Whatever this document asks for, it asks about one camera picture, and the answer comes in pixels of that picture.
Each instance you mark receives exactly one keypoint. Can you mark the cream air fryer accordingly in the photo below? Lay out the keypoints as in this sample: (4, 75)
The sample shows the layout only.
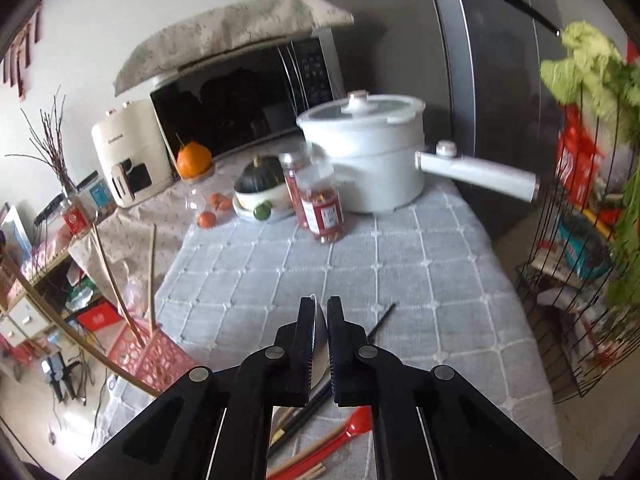
(127, 145)

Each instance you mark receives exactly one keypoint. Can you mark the red hanging decoration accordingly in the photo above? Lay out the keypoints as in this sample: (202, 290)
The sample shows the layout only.
(20, 55)

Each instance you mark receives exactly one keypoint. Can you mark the red box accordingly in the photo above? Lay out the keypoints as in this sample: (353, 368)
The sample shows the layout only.
(100, 317)

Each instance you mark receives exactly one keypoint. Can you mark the teal packet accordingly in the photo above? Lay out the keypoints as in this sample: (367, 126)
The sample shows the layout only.
(585, 250)

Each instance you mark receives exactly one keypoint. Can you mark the red plastic spoon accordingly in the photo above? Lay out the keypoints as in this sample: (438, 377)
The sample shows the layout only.
(357, 422)

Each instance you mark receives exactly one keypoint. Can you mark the grey quilted tablecloth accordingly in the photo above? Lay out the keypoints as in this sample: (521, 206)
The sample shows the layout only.
(350, 270)

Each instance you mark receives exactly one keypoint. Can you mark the green lime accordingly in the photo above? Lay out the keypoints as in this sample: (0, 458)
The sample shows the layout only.
(262, 210)

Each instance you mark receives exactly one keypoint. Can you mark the grey refrigerator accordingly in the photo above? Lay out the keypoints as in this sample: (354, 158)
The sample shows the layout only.
(500, 110)

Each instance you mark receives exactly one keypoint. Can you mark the orange pumpkin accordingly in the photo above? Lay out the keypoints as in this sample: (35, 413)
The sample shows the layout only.
(194, 160)

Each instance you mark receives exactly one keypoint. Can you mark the glass jar with red label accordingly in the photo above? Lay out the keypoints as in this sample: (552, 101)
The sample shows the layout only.
(75, 217)

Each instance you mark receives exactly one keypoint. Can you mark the clear jar with red contents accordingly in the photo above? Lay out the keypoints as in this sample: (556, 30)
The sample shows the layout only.
(290, 180)
(322, 205)

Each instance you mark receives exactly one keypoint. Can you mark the thin wooden stick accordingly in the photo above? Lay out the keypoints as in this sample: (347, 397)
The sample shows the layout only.
(112, 280)

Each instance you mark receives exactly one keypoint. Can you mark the white electric pot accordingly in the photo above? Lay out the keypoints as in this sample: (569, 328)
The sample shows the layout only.
(375, 170)

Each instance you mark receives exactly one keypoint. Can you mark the clear container with blue label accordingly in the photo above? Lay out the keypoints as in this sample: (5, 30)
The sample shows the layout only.
(97, 195)

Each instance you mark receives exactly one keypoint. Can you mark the black chopstick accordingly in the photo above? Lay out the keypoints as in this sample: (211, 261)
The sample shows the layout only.
(382, 321)
(311, 399)

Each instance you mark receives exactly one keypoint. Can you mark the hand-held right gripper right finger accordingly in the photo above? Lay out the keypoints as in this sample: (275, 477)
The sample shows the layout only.
(336, 340)

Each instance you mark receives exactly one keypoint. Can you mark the wooden chopstick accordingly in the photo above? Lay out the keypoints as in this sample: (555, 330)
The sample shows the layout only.
(282, 417)
(310, 472)

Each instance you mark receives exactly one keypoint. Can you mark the dark green squash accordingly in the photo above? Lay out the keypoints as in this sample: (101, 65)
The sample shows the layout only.
(260, 176)

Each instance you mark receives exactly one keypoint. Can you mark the black microwave oven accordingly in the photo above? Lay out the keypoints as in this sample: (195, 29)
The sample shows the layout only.
(225, 105)

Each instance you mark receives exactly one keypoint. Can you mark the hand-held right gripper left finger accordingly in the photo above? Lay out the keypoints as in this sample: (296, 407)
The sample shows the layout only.
(306, 340)

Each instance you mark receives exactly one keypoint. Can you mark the napa cabbage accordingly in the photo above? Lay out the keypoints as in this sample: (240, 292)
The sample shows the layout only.
(585, 70)

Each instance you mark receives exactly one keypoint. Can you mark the wooden shelf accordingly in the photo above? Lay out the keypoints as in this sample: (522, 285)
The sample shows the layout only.
(30, 285)

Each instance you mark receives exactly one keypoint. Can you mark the dry twigs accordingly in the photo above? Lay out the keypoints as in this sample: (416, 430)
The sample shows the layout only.
(52, 145)

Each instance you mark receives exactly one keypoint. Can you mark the white bowl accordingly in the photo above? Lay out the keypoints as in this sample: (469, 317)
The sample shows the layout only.
(282, 207)

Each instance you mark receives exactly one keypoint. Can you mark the green leafy vegetable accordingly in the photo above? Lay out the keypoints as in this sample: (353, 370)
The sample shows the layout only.
(627, 240)

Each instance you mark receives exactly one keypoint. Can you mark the beige floral tablecloth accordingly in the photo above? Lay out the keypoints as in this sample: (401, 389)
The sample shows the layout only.
(150, 210)

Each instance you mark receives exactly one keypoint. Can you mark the beige floral cover cloth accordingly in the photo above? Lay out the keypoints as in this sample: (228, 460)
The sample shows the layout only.
(225, 30)

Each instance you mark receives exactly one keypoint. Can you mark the pink plastic crate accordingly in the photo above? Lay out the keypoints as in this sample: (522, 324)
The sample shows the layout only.
(160, 357)

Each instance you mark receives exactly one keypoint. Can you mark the red snack packet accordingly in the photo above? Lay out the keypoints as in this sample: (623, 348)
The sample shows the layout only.
(577, 160)

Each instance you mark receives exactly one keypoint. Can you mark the small tangerine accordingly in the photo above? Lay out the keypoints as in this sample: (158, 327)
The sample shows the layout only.
(206, 219)

